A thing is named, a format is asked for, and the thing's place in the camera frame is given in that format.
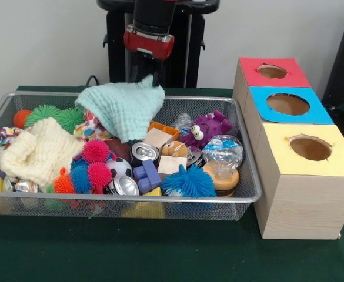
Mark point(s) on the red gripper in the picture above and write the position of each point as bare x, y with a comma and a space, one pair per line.
148, 44

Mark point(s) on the mint green waffle cloth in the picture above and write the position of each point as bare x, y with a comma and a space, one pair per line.
121, 108

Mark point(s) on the small tan plush toy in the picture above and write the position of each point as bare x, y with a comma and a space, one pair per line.
174, 148

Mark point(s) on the white cloth with colourful dots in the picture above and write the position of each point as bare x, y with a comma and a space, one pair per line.
86, 129

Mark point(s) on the wooden box with three holes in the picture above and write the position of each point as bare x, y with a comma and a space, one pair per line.
307, 205

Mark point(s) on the purple spiky monster toy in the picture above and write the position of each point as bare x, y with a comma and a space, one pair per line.
210, 129

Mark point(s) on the crushed clear plastic bottle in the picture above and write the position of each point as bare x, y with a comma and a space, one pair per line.
221, 149

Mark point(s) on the blue spiky rubber ball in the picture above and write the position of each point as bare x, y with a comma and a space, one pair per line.
190, 182

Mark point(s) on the orange smooth ball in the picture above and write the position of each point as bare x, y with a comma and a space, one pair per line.
21, 119

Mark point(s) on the cream waffle cloth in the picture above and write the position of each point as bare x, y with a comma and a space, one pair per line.
36, 152

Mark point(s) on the tan toy burger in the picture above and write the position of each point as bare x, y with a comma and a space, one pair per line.
227, 185

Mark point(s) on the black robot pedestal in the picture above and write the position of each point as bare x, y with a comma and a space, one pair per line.
186, 58

